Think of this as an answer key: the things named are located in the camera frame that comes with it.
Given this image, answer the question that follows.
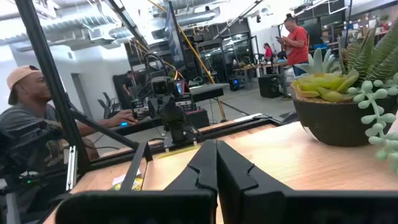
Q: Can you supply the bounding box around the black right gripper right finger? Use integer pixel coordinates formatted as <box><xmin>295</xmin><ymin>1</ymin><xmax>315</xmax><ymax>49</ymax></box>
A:
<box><xmin>216</xmin><ymin>140</ymin><xmax>293</xmax><ymax>224</ymax></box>

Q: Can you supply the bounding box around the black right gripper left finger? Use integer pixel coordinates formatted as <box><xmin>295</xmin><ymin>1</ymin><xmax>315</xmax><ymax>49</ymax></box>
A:
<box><xmin>164</xmin><ymin>139</ymin><xmax>219</xmax><ymax>191</ymax></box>

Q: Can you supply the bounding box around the yellow crayon box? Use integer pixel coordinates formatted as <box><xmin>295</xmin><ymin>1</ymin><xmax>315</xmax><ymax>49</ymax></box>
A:
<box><xmin>110</xmin><ymin>175</ymin><xmax>144</xmax><ymax>191</ymax></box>

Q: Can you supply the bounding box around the white sticky note pad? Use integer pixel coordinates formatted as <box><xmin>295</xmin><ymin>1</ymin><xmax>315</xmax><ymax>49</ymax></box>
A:
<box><xmin>111</xmin><ymin>172</ymin><xmax>134</xmax><ymax>187</ymax></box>

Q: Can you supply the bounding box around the black side desk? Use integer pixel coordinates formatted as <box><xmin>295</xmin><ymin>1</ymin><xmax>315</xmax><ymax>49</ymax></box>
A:
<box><xmin>110</xmin><ymin>119</ymin><xmax>165</xmax><ymax>136</ymax></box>

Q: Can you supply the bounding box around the black equipment case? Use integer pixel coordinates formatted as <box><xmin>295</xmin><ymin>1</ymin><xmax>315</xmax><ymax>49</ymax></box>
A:
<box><xmin>185</xmin><ymin>108</ymin><xmax>211</xmax><ymax>130</ymax></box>

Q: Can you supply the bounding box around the person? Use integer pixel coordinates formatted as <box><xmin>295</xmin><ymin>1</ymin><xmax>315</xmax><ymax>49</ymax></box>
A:
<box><xmin>262</xmin><ymin>42</ymin><xmax>275</xmax><ymax>62</ymax></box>
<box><xmin>121</xmin><ymin>70</ymin><xmax>136</xmax><ymax>98</ymax></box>
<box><xmin>275</xmin><ymin>12</ymin><xmax>310</xmax><ymax>77</ymax></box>
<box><xmin>0</xmin><ymin>64</ymin><xmax>139</xmax><ymax>220</ymax></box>

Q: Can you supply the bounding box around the black background table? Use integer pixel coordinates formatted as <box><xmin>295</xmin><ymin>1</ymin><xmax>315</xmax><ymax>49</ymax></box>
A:
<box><xmin>188</xmin><ymin>83</ymin><xmax>230</xmax><ymax>103</ymax></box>

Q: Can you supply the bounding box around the wooden riser shelf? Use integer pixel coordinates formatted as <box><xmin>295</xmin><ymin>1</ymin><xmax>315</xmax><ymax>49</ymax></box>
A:
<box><xmin>119</xmin><ymin>120</ymin><xmax>398</xmax><ymax>191</ymax></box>

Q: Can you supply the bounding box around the black office chair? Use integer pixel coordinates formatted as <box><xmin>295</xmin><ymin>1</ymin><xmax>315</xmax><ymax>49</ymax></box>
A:
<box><xmin>97</xmin><ymin>91</ymin><xmax>123</xmax><ymax>119</ymax></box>

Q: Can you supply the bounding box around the yellow pole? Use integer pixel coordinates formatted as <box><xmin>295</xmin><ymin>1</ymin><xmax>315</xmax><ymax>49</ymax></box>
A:
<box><xmin>146</xmin><ymin>0</ymin><xmax>227</xmax><ymax>123</ymax></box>

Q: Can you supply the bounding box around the black speaker cabinet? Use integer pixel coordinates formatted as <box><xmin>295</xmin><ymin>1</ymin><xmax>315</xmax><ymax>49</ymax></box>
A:
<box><xmin>257</xmin><ymin>74</ymin><xmax>282</xmax><ymax>99</ymax></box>

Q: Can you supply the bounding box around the wooden background table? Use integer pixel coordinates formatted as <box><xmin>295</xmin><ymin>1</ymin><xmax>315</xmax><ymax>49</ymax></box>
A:
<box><xmin>233</xmin><ymin>60</ymin><xmax>290</xmax><ymax>94</ymax></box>

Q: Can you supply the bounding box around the succulent plant in black pot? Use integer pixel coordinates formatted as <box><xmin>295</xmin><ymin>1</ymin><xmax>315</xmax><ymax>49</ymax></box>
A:
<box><xmin>290</xmin><ymin>17</ymin><xmax>398</xmax><ymax>174</ymax></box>

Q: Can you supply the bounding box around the black aluminium table frame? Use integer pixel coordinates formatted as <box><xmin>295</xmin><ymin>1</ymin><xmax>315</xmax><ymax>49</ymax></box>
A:
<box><xmin>14</xmin><ymin>0</ymin><xmax>282</xmax><ymax>192</ymax></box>

